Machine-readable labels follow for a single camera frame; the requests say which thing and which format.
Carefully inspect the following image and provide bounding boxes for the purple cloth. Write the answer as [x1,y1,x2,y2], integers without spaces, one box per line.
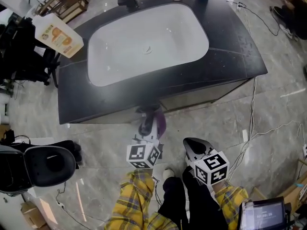
[136,104,167,138]

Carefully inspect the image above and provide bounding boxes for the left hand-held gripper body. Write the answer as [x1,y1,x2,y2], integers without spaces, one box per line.
[126,134,164,169]

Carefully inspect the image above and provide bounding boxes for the person's white shoe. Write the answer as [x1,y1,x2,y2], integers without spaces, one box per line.
[162,168,175,180]

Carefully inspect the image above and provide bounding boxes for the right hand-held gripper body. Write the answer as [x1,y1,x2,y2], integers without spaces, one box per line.
[187,149,230,186]

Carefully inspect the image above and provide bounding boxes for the large pump bottle orange label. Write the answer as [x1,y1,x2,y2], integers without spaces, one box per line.
[31,13,84,59]

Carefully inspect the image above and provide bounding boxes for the white sink basin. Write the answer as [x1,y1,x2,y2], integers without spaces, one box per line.
[86,3,210,87]

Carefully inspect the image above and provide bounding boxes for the black floor cable with adapter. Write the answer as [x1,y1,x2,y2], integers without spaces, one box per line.
[55,181,106,230]

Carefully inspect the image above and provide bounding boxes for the black hard-shell backpack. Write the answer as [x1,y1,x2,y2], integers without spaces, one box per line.
[0,139,77,195]

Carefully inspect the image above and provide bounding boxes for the person's right forearm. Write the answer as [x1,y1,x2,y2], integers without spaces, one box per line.
[211,180,249,230]

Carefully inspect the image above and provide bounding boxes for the person's left forearm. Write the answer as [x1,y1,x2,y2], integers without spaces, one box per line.
[105,168,155,230]

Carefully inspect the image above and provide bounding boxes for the person's black trousers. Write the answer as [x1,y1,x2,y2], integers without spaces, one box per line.
[158,166,228,230]

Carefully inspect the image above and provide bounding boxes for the black office chair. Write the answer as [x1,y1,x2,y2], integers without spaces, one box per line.
[0,17,60,88]

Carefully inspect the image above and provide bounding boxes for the black touchscreen display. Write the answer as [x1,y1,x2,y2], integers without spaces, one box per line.
[239,196,287,230]

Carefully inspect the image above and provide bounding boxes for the white floor cable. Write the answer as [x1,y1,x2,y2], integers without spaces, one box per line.
[227,78,305,179]

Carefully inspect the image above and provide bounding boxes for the dark vanity cabinet black top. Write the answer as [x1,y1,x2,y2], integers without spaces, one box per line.
[57,0,268,126]

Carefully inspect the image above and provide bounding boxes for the person's yellow plaid shirt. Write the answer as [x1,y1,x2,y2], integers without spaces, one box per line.
[147,211,179,230]

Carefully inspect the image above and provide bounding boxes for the wooden shelf table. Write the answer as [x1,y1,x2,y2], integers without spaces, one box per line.
[35,0,89,23]

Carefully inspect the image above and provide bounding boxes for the cardboard box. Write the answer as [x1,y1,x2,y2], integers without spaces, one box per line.
[20,201,46,230]

